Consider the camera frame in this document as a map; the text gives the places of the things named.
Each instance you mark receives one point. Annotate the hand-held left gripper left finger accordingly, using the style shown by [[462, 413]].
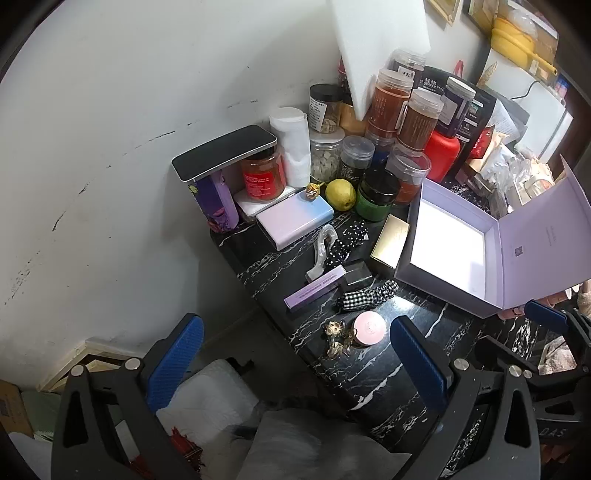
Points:
[[178, 355]]

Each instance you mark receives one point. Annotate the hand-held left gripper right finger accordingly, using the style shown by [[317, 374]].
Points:
[[415, 364]]

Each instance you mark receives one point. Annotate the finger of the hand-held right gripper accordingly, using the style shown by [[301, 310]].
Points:
[[547, 316], [508, 353]]

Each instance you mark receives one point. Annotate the pink round compact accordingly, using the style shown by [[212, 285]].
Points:
[[369, 327]]

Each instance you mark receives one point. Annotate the lavender gift box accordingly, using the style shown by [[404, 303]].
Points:
[[531, 244]]

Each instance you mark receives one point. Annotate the gingham scrunchie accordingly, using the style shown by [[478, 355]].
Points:
[[355, 299]]

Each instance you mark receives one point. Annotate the small dark clear box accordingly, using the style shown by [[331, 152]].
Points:
[[356, 277]]

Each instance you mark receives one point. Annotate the gold box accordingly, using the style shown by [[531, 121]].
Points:
[[390, 242]]

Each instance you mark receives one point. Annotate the purple slim box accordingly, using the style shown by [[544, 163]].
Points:
[[314, 288]]

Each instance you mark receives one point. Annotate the pearly hair claw clip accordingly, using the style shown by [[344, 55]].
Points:
[[318, 265]]

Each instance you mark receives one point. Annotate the polka dot scrunchie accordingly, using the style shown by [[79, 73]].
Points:
[[344, 244]]

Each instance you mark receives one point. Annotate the white plastic bag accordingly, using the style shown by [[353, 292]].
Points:
[[207, 406]]

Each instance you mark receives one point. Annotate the red tassel item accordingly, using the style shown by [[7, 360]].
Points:
[[184, 447]]

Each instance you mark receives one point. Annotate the grey fuzzy cloth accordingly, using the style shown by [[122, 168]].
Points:
[[300, 447]]

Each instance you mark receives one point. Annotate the pile of clear plastic bags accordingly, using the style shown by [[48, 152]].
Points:
[[508, 170]]

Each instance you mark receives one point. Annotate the white flat box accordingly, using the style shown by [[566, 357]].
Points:
[[249, 207]]

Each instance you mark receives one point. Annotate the green jar black lid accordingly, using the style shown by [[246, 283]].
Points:
[[376, 203]]

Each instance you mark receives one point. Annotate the cardboard box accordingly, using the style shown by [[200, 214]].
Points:
[[11, 408]]

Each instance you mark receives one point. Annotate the pink-blue gradient power bank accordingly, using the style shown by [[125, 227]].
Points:
[[293, 221]]

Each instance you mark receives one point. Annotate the yellow-green pear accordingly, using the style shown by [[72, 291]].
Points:
[[340, 194]]

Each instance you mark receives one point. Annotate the red packet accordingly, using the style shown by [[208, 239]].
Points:
[[480, 143]]

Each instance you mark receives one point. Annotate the red bottle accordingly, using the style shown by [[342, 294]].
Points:
[[441, 154]]

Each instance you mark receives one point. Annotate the white appliance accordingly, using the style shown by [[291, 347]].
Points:
[[540, 120]]

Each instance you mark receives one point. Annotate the red label jar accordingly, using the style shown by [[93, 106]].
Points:
[[263, 177]]

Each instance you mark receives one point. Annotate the colourful lollipop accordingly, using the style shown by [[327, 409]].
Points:
[[313, 190]]

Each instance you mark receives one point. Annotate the black smartphone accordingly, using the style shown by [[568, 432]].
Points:
[[221, 152]]

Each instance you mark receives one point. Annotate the blue label jar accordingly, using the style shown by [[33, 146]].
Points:
[[381, 152]]

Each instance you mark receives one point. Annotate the black snack bag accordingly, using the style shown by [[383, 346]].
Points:
[[482, 106]]

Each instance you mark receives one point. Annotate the clear jar white pieces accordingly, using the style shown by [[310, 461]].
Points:
[[325, 159]]

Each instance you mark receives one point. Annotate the dark jar white lid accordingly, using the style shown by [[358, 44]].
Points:
[[452, 108]]

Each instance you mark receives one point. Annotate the white soft pack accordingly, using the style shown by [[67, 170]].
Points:
[[293, 147]]

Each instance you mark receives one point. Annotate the tall jar orange contents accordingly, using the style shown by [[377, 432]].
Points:
[[388, 106]]

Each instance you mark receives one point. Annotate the black lid nut jar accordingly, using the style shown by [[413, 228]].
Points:
[[323, 113]]

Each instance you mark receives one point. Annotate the yellow pot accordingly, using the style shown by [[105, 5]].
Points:
[[512, 41]]

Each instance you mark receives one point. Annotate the dark red contents jar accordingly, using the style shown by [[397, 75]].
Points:
[[408, 64]]

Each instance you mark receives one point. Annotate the white foam board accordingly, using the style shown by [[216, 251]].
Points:
[[378, 50]]

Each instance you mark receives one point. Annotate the wooden picture frame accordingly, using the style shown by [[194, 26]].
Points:
[[445, 9]]

